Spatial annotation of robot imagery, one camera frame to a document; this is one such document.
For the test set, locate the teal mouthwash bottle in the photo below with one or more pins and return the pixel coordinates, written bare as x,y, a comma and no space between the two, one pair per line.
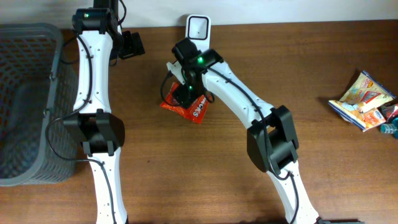
390,128

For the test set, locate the black red snack packet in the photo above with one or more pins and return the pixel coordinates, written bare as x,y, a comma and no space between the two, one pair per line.
389,111

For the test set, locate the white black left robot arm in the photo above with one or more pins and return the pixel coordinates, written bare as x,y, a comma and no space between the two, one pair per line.
101,39

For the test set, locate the yellow wet wipes pack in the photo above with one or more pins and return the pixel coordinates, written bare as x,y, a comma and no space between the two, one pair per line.
364,94

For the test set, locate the red snack bag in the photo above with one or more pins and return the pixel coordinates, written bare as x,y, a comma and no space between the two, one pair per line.
195,112

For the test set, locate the grey plastic mesh basket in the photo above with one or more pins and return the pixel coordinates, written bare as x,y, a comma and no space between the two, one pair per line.
36,87

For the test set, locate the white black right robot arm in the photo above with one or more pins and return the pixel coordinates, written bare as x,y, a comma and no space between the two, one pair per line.
272,138

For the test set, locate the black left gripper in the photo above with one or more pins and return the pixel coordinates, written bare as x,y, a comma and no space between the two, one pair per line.
132,45

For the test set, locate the orange tissue pack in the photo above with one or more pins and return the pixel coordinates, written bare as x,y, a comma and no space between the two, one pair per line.
373,118

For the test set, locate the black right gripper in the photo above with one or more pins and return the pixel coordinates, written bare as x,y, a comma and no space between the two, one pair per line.
186,98

